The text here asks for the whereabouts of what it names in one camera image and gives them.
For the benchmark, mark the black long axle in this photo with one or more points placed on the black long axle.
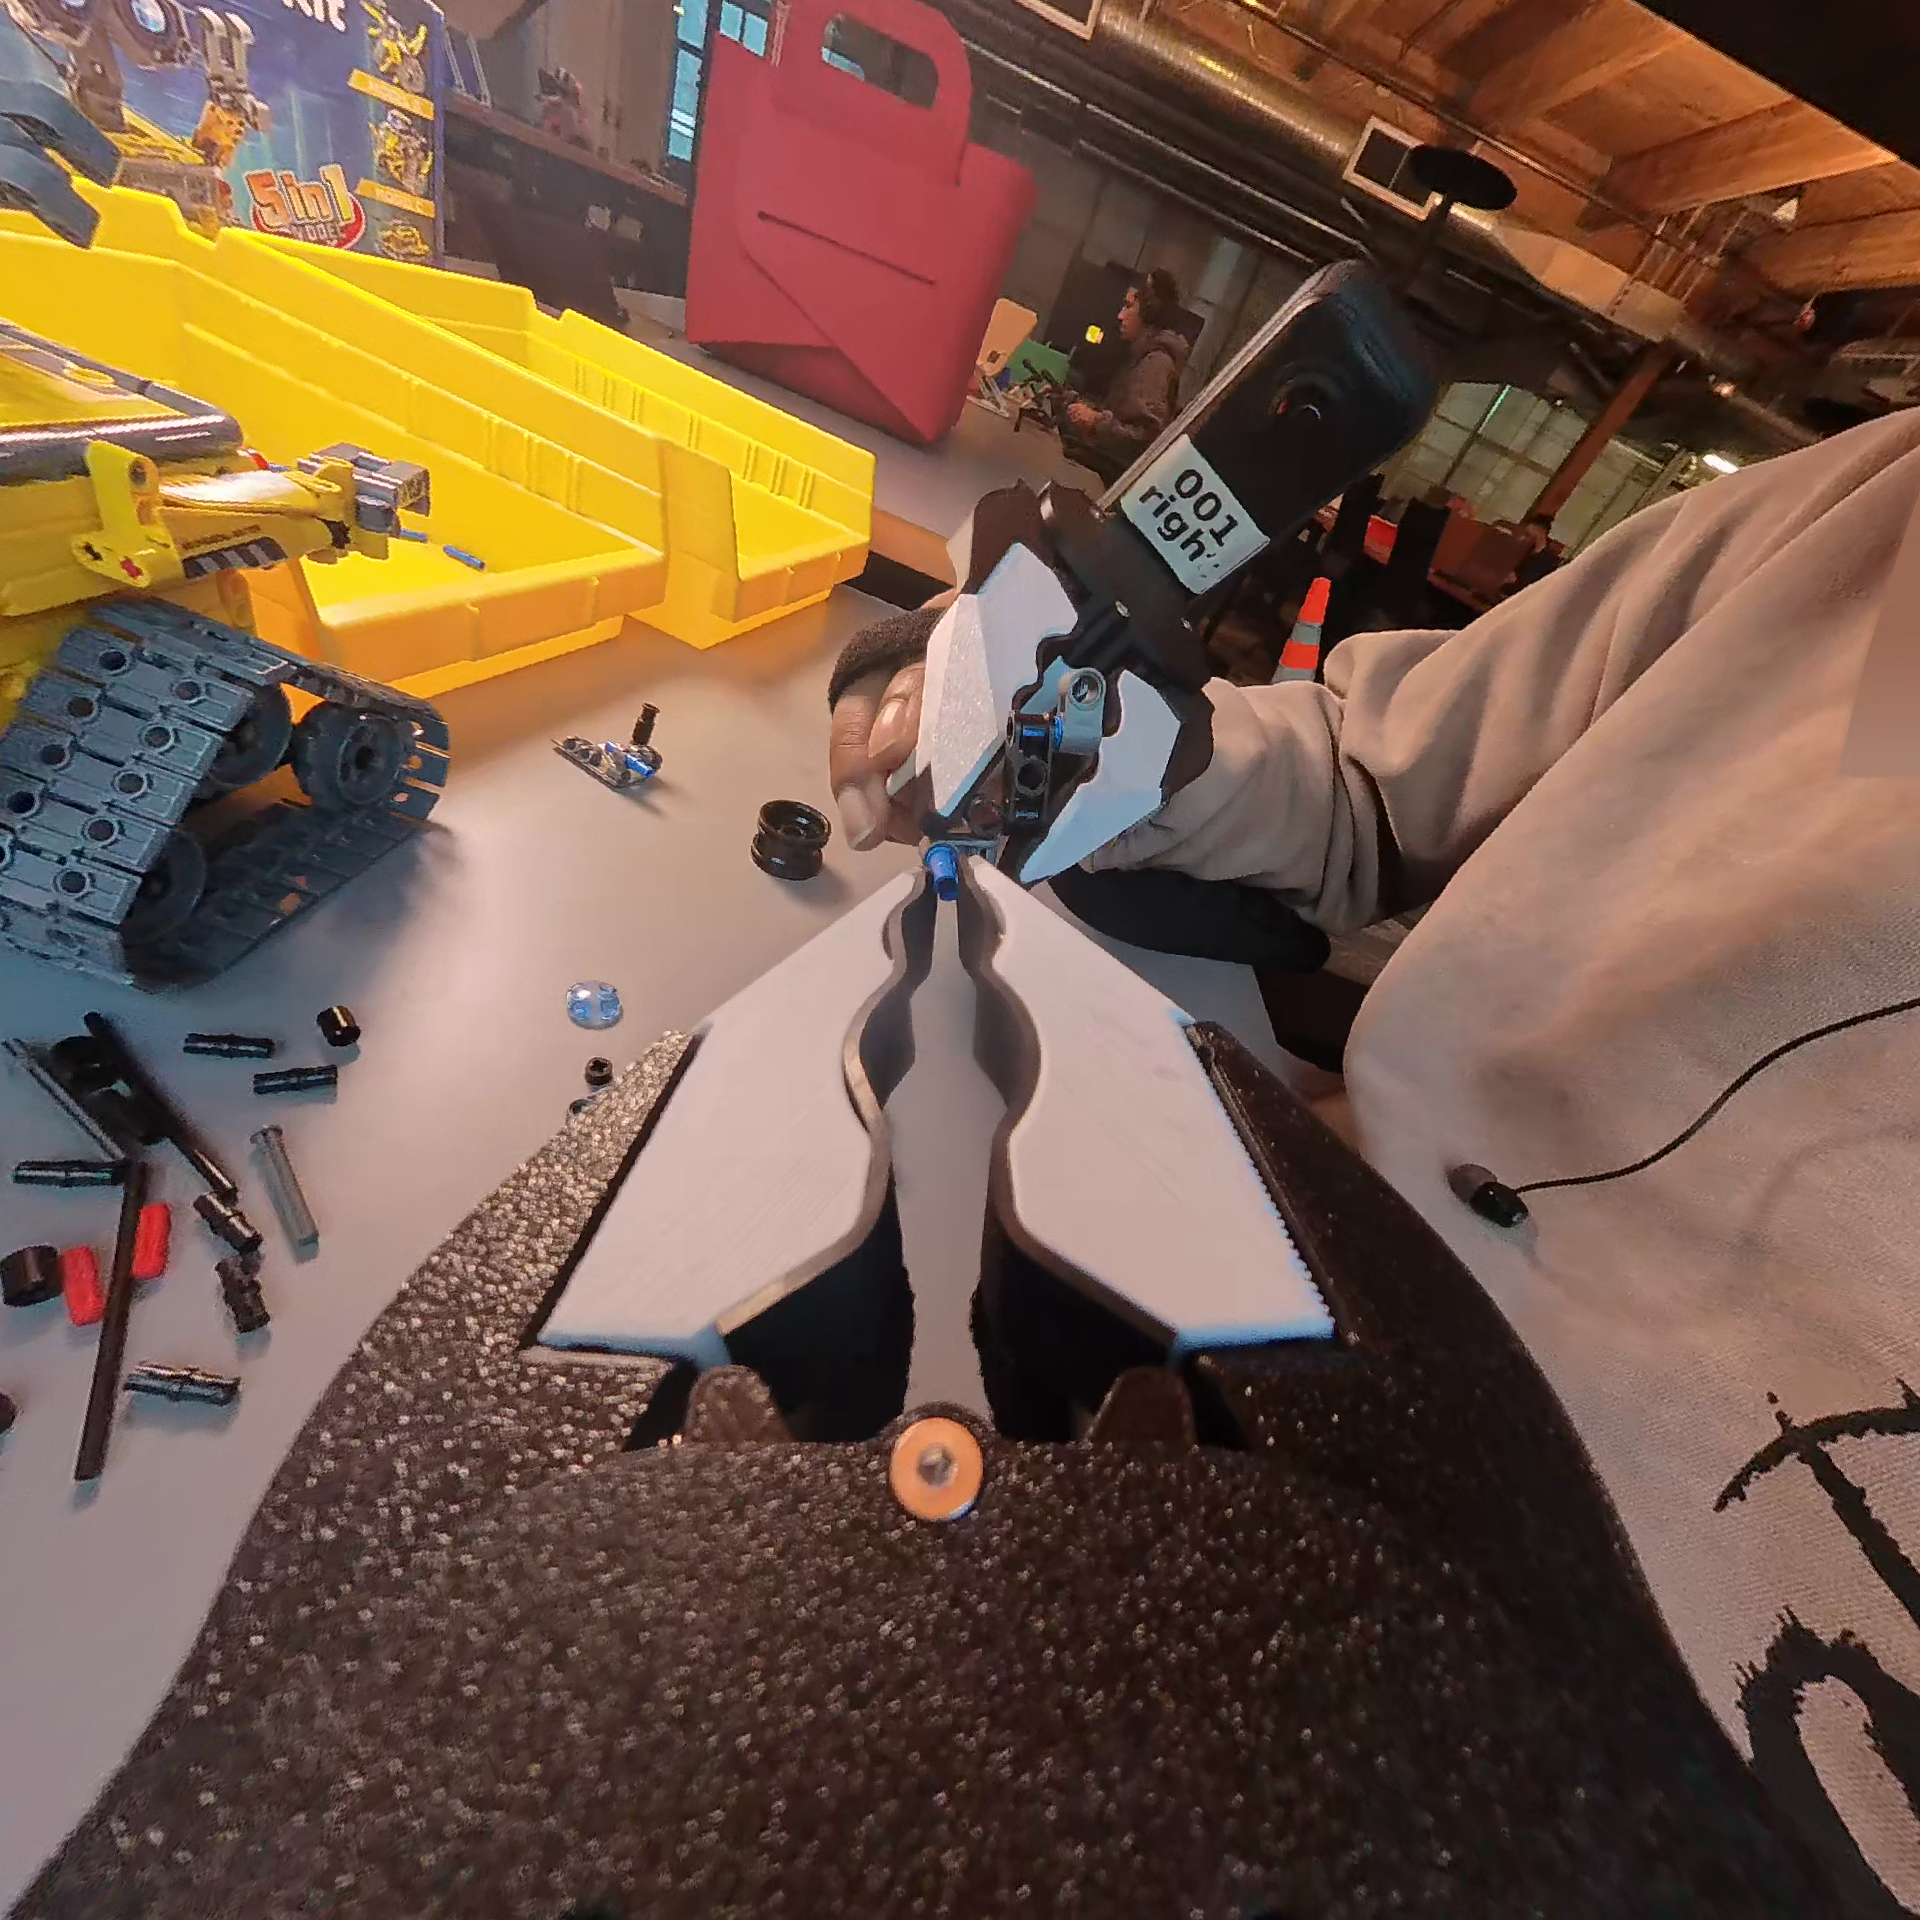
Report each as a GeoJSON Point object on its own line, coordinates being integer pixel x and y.
{"type": "Point", "coordinates": [123, 1096]}
{"type": "Point", "coordinates": [111, 1320]}

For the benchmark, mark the person's right forearm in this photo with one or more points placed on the person's right forearm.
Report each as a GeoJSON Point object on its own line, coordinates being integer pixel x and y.
{"type": "Point", "coordinates": [1410, 719]}

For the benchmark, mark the yellow parts tray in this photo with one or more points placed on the yellow parts tray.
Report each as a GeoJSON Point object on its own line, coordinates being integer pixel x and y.
{"type": "Point", "coordinates": [450, 389]}
{"type": "Point", "coordinates": [752, 480]}

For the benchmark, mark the clear round stud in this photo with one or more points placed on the clear round stud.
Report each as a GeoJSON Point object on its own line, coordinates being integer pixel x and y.
{"type": "Point", "coordinates": [596, 1003]}

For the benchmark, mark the orange traffic cone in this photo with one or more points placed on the orange traffic cone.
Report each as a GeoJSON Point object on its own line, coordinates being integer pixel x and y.
{"type": "Point", "coordinates": [1304, 631]}

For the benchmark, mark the grey axle assembly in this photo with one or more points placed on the grey axle assembly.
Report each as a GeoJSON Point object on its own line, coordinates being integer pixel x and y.
{"type": "Point", "coordinates": [616, 755]}

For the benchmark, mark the small black wheel rim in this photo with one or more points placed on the small black wheel rim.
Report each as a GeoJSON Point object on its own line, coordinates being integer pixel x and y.
{"type": "Point", "coordinates": [791, 836]}

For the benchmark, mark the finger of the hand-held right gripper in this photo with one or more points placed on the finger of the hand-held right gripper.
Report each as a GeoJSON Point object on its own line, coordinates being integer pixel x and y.
{"type": "Point", "coordinates": [976, 677]}
{"type": "Point", "coordinates": [1134, 766]}

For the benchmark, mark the blue grey connector assembly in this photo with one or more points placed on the blue grey connector assembly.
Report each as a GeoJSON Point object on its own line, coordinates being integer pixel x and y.
{"type": "Point", "coordinates": [1053, 753]}

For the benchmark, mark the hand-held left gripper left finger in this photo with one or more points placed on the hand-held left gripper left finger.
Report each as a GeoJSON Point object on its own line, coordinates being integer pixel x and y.
{"type": "Point", "coordinates": [734, 1200]}

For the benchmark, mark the person's right hand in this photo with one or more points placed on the person's right hand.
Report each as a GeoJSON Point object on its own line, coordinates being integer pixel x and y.
{"type": "Point", "coordinates": [872, 766]}

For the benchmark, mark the grey short axle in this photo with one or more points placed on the grey short axle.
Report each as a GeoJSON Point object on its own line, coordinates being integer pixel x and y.
{"type": "Point", "coordinates": [283, 1187]}

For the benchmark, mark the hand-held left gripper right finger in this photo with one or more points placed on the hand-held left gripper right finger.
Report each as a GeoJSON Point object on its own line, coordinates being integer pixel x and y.
{"type": "Point", "coordinates": [1157, 1200]}

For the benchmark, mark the person's beige jacket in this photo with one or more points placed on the person's beige jacket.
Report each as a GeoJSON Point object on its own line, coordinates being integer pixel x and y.
{"type": "Point", "coordinates": [1678, 1348]}

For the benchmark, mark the pile of small pins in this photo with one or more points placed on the pile of small pins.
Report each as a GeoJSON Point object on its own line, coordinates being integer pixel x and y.
{"type": "Point", "coordinates": [92, 1274]}

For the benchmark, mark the blue toy set box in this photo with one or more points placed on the blue toy set box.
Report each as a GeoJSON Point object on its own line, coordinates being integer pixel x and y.
{"type": "Point", "coordinates": [273, 104]}

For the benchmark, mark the short black pin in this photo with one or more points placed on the short black pin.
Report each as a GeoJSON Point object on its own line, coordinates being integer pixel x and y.
{"type": "Point", "coordinates": [294, 1077]}
{"type": "Point", "coordinates": [226, 1047]}

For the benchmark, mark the yellow tracked toy robot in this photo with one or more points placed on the yellow tracked toy robot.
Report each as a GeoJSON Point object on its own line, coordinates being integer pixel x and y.
{"type": "Point", "coordinates": [151, 753]}

